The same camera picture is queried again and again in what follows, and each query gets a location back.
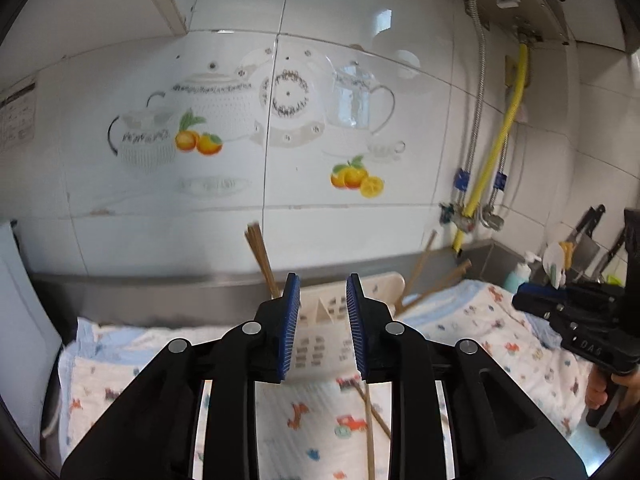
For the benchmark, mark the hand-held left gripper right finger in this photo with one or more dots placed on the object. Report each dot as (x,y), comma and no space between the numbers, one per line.
(356,325)

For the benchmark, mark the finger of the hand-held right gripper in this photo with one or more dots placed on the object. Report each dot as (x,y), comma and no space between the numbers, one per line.
(532,306)
(537,289)

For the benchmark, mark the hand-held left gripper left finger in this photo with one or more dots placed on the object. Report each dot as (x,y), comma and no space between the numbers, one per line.
(290,325)

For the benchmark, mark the cream plastic utensil holder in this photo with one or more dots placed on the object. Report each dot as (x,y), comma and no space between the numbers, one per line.
(320,320)

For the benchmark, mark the group of wooden chopsticks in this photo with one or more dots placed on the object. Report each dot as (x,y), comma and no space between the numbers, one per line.
(262,260)

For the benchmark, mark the person's right hand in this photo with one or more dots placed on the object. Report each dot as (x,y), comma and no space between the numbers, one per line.
(595,390)

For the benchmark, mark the teal pump soap bottle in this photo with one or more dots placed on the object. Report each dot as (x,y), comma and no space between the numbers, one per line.
(517,277)

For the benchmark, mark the white rice paddle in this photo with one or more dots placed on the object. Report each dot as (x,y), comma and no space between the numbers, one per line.
(552,262)

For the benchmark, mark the yellow bottle brush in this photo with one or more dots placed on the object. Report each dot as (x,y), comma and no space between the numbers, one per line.
(566,251)

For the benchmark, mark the kitchen cleaver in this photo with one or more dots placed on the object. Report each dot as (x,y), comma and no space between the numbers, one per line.
(582,255)

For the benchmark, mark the metal angle valve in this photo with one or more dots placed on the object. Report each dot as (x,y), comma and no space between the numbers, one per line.
(492,220)

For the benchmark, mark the cartoon printed white cloth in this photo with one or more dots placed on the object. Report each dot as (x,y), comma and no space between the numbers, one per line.
(300,440)

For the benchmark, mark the white microwave oven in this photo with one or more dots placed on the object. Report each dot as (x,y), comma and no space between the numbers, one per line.
(25,320)

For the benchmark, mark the wall notice sticker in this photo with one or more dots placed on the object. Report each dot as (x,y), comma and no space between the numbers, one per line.
(17,120)

